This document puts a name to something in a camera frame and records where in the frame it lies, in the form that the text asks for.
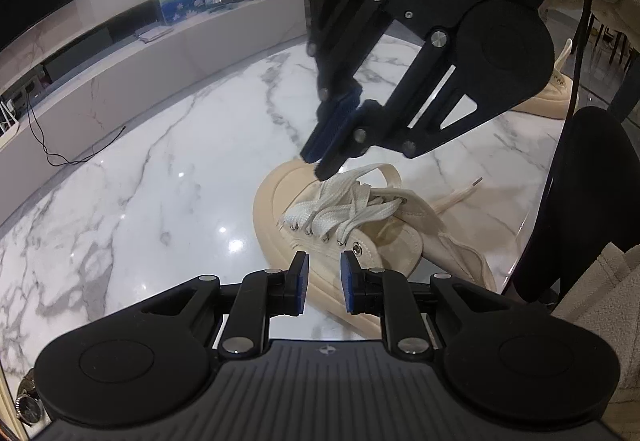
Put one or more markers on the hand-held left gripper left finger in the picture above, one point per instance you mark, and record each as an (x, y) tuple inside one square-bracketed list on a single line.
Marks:
[(301, 282)]

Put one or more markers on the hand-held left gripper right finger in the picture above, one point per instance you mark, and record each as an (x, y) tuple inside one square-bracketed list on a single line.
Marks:
[(348, 283)]

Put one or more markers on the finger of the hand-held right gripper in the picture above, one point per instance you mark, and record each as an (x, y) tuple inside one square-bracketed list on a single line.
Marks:
[(340, 156), (327, 131)]

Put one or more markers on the white shoelace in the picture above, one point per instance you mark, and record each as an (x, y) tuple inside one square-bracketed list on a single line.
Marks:
[(320, 211)]

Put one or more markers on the beige canvas shoe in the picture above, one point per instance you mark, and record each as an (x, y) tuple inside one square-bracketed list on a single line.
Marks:
[(272, 201), (545, 96)]

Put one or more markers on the white marble media console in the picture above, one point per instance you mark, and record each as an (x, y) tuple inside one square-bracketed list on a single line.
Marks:
[(150, 66)]

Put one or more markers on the white notebook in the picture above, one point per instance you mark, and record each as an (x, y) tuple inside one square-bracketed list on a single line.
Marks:
[(154, 35)]

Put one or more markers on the person's beige fleece jacket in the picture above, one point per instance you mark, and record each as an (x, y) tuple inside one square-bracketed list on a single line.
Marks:
[(600, 311)]

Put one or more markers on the grey soundbar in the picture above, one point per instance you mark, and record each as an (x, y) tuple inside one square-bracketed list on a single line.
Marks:
[(77, 53)]

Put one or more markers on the silver wristwatch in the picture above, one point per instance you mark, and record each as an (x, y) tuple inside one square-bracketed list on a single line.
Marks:
[(30, 408)]

